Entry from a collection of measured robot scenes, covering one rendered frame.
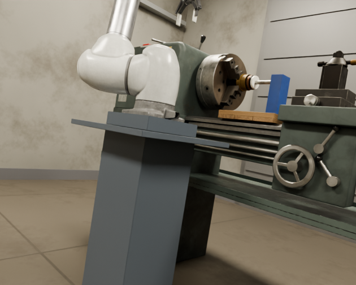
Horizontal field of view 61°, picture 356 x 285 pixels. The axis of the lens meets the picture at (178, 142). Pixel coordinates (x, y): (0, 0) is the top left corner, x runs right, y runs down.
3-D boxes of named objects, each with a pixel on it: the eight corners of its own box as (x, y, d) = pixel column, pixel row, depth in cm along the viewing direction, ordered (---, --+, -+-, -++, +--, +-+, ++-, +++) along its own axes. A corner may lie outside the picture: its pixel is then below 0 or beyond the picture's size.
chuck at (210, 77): (194, 101, 164) (207, 45, 165) (228, 116, 185) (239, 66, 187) (207, 102, 157) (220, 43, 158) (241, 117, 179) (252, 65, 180)
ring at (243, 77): (235, 72, 162) (250, 71, 155) (245, 76, 168) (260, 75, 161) (233, 89, 162) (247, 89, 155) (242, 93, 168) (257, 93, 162)
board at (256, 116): (217, 117, 150) (218, 109, 150) (256, 126, 175) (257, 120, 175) (272, 122, 129) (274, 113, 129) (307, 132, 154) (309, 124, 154)
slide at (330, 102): (290, 107, 119) (291, 95, 119) (330, 122, 149) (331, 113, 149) (339, 109, 106) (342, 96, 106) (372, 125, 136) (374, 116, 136)
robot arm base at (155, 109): (157, 117, 102) (160, 100, 102) (120, 112, 117) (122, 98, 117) (193, 124, 115) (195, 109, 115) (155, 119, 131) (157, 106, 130)
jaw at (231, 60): (222, 80, 168) (217, 59, 163) (228, 76, 171) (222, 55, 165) (239, 79, 160) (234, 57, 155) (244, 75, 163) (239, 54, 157)
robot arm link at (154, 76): (172, 104, 108) (182, 42, 108) (123, 96, 111) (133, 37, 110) (178, 108, 125) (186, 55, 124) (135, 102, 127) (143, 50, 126)
